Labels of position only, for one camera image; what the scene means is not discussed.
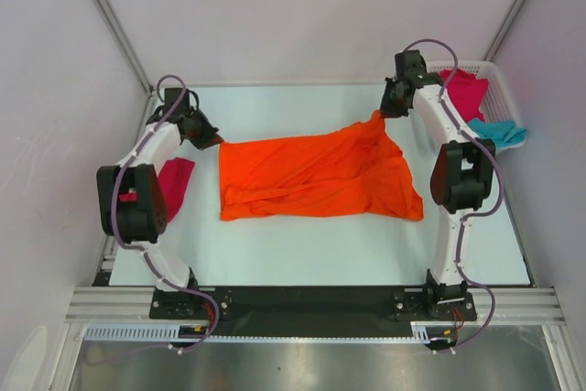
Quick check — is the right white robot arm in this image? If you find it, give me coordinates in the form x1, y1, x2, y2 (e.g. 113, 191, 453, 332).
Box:
380, 49, 495, 320

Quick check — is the crimson t shirt in basket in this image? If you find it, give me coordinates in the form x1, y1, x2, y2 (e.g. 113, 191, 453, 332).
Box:
448, 69, 489, 123

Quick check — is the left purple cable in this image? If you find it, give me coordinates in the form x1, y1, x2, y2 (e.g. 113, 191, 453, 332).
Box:
111, 73, 221, 356

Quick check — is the folded crimson t shirt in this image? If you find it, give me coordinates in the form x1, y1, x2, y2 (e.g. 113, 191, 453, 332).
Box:
158, 157, 196, 223

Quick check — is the orange t shirt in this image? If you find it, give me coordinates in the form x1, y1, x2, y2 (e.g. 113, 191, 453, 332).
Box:
219, 111, 424, 222

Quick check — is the white plastic basket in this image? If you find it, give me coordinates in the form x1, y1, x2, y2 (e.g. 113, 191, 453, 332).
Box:
442, 60, 525, 153

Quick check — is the teal t shirt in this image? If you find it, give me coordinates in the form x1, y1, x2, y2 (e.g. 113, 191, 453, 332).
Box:
468, 118, 527, 149

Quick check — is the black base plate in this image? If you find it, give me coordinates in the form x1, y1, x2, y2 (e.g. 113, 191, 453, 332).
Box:
149, 286, 477, 339

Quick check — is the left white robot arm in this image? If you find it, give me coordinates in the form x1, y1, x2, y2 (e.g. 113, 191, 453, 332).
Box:
96, 87, 222, 318

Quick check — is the aluminium frame rail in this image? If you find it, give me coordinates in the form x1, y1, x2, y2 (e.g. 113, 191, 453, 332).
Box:
65, 287, 565, 345

